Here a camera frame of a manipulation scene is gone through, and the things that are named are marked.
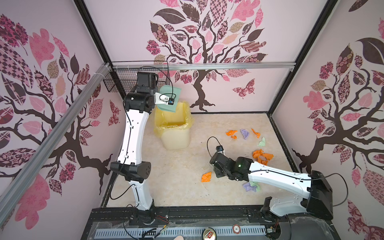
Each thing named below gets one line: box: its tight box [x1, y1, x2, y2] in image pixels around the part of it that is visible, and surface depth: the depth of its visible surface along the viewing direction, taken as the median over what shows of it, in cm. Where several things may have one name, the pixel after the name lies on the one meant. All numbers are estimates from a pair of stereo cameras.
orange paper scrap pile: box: [252, 149, 274, 166], surface depth 96 cm
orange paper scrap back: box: [226, 130, 238, 140], surface depth 109 cm
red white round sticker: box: [232, 224, 241, 234], surface depth 71 cm
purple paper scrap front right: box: [243, 182, 257, 192], surface depth 83 cm
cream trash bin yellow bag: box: [154, 100, 195, 150], surface depth 92 cm
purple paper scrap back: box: [240, 129, 250, 140], surface depth 109 cm
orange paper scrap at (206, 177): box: [201, 171, 212, 183], surface depth 87 cm
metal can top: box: [202, 227, 217, 240], surface depth 61 cm
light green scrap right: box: [257, 137, 266, 147], surface depth 104 cm
